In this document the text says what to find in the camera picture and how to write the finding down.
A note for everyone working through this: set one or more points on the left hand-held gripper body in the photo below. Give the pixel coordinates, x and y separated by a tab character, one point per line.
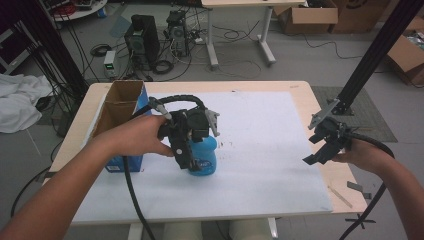
196	123

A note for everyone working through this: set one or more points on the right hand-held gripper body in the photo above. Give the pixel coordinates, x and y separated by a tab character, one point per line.
335	133

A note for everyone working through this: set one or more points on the blue plastic bottle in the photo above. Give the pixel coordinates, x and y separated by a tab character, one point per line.
204	156

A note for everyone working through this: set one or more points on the blue cardboard box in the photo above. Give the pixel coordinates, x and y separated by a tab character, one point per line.
116	103

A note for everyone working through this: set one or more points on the person's right hand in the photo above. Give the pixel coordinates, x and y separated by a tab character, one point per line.
365	155

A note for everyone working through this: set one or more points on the person's left hand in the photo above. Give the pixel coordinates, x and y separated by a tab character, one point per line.
140	135

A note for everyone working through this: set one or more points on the grey floor mat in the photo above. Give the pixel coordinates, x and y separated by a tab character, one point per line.
370	113

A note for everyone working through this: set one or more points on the small grey flat piece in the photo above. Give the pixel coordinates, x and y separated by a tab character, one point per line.
354	186

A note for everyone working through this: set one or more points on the thin wooden stick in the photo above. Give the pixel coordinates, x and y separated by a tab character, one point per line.
340	196

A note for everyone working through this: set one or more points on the white table mat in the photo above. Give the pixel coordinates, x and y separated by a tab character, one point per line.
266	160

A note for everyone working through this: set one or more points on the small dark flat piece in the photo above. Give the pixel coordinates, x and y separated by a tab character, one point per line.
367	196

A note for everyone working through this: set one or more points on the white power strip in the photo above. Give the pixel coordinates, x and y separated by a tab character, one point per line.
198	40

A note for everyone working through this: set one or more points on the black metal stand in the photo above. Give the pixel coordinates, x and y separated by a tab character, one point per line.
380	50

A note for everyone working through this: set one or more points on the white table leg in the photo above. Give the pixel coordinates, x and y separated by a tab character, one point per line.
135	232
273	228

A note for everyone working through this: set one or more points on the small black computer tower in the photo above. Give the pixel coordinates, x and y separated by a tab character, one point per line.
177	31

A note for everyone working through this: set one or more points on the open cardboard box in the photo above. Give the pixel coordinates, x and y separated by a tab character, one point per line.
310	16

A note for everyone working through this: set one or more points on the large black computer tower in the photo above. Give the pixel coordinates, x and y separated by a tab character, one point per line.
143	36

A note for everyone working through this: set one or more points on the cardboard box with contents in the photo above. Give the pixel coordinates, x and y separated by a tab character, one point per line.
408	56

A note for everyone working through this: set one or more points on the tall cardboard box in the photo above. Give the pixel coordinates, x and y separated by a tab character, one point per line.
360	16

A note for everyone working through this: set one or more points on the white power supply unit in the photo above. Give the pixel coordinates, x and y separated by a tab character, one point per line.
109	63

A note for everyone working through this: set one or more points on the white background desk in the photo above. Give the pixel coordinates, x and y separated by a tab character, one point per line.
233	2

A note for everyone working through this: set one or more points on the round white table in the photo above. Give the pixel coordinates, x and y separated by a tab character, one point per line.
83	11

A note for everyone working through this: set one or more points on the white cloth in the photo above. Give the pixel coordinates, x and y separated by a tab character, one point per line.
20	100

